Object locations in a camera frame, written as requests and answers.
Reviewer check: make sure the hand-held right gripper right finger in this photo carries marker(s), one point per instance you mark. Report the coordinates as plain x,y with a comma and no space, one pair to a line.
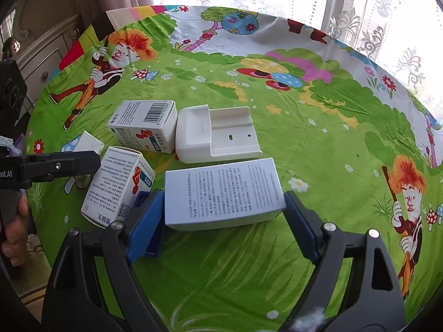
303,223

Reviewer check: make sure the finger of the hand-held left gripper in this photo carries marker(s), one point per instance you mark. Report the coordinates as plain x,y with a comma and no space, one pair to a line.
59,167

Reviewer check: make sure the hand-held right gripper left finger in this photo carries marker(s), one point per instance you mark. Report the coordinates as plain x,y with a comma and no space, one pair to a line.
148,226

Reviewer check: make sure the white box with fine print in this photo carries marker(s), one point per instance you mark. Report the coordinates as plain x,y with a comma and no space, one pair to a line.
221,190

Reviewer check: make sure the person's left hand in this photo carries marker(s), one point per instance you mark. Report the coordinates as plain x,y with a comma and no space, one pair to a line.
17,238

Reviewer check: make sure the small open white box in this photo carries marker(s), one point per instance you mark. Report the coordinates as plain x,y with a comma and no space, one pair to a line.
88,143

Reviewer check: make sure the cream carved dresser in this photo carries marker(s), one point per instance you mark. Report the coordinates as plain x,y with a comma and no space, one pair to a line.
45,65

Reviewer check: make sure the white medicine box red logo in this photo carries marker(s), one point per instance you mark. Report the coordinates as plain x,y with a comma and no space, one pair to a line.
114,183

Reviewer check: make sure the green cartoon printed blanket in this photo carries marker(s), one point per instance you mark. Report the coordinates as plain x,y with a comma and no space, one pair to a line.
242,276

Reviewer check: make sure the white medicine box with barcode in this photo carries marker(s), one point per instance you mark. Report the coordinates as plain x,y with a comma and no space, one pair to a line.
138,128

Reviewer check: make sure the striped beige fringed cushion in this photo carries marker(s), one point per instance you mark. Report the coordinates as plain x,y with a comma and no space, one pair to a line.
34,266

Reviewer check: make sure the white plastic holder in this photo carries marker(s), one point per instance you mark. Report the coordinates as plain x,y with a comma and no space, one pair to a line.
221,138

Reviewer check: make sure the white lace curtain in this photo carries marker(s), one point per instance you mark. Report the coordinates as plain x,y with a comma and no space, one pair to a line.
363,17

